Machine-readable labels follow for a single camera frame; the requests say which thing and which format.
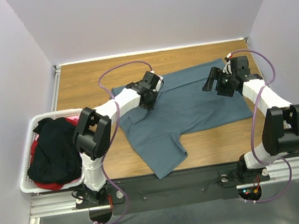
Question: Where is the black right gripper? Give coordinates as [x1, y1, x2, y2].
[198, 63, 238, 100]

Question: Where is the blue-grey t-shirt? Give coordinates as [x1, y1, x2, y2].
[119, 58, 252, 179]

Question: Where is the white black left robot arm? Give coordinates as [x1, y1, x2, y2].
[73, 76, 163, 205]

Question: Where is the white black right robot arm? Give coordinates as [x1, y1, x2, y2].
[202, 63, 299, 182]

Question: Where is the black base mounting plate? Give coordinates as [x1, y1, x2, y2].
[71, 162, 270, 224]

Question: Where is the black t-shirt in basket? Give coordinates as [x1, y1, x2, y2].
[27, 117, 82, 187]

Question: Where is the red t-shirt in basket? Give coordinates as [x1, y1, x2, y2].
[28, 136, 84, 194]

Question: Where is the white plastic laundry basket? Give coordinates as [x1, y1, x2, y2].
[19, 108, 82, 194]

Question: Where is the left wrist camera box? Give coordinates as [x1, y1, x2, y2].
[140, 71, 164, 92]

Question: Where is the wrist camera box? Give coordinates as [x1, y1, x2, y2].
[140, 71, 164, 92]
[229, 56, 250, 76]

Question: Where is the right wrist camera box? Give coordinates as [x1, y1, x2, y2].
[229, 56, 250, 76]

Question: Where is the aluminium left side rail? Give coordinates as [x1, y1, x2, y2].
[50, 65, 62, 112]

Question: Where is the aluminium front frame rail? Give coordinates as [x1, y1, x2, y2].
[30, 156, 299, 219]

